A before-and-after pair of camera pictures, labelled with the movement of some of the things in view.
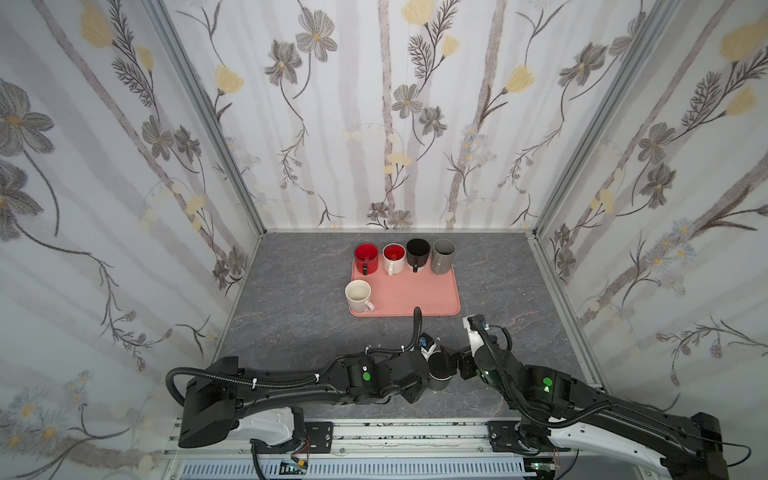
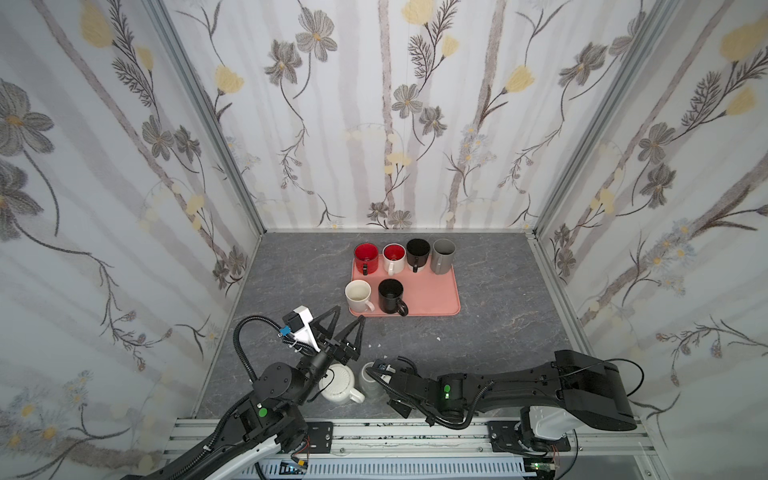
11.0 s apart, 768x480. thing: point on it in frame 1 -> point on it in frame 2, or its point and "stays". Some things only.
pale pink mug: [358, 293] stays
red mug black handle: [366, 257] stays
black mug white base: [417, 253] stays
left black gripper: [415, 393] -> [336, 350]
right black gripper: [466, 365] -> [395, 387]
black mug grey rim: [439, 374] -> [390, 300]
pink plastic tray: [398, 295] stays
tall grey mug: [443, 250] stays
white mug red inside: [394, 257] stays
